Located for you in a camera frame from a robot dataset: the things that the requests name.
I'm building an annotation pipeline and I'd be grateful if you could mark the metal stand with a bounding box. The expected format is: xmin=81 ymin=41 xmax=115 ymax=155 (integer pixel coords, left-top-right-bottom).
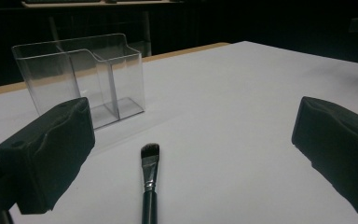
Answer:
xmin=138 ymin=10 xmax=153 ymax=58

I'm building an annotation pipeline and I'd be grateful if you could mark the black makeup brush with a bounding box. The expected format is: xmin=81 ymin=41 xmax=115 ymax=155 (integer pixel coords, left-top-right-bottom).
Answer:
xmin=140 ymin=143 xmax=161 ymax=224

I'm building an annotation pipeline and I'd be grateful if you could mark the clear acrylic organizer box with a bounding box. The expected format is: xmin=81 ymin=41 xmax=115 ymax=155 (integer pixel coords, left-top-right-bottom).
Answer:
xmin=11 ymin=33 xmax=146 ymax=130

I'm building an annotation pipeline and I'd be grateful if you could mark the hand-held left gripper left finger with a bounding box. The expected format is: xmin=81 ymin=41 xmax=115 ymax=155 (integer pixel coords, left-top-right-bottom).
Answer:
xmin=0 ymin=96 xmax=96 ymax=216

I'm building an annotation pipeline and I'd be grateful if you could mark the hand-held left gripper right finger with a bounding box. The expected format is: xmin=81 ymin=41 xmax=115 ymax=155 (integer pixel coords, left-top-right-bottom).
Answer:
xmin=291 ymin=95 xmax=358 ymax=215

